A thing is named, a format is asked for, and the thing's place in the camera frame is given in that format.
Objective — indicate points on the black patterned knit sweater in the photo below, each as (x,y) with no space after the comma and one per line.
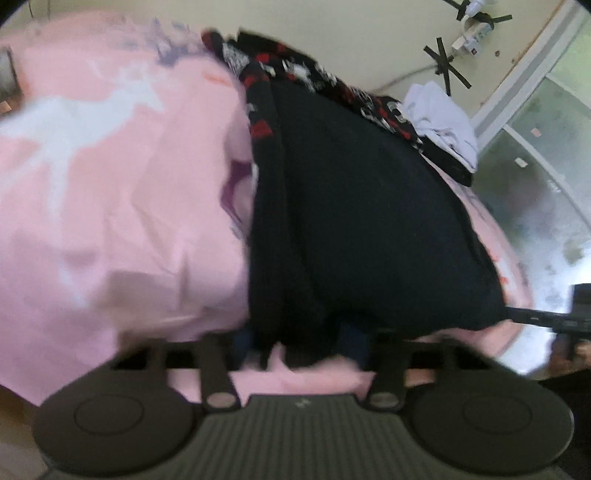
(354,232)

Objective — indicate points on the white framed glass door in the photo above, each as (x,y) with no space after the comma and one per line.
(534,175)

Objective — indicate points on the black folded garment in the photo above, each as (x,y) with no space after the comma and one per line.
(446,162)

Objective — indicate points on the white folded garment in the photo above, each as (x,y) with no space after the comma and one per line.
(436,116)

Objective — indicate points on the white power strip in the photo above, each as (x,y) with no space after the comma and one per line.
(470,41)

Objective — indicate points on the white plug adapter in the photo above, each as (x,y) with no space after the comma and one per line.
(473,7)

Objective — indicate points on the pink floral bed sheet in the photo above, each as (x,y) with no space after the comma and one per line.
(126,186)

